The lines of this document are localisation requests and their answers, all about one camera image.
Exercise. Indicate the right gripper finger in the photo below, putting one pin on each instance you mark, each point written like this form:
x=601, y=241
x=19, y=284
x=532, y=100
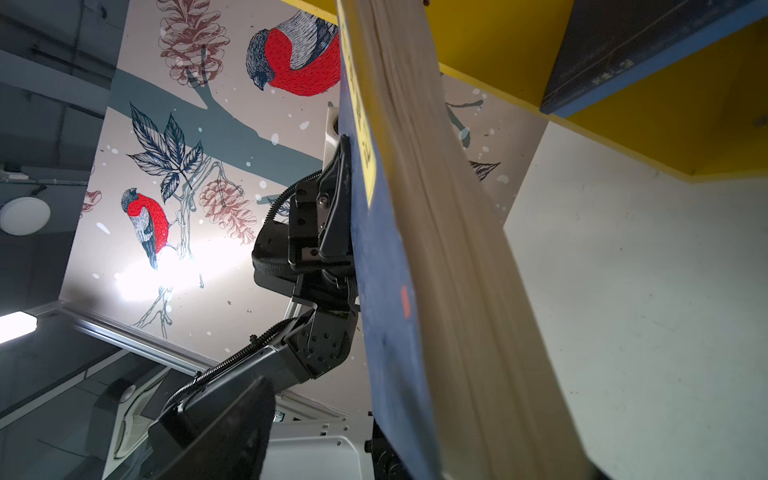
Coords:
x=232, y=446

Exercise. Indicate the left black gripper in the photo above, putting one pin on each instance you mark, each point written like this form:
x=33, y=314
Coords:
x=319, y=237

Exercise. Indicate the blue book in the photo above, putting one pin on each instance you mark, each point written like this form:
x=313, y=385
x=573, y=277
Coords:
x=609, y=45
x=461, y=381

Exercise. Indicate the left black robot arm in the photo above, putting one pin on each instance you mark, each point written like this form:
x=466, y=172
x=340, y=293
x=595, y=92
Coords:
x=294, y=350

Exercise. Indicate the round white ceiling lamp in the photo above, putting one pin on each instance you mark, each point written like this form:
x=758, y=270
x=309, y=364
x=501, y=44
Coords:
x=24, y=216

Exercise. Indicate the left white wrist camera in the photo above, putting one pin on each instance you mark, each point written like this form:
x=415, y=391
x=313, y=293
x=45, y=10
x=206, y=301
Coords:
x=331, y=136

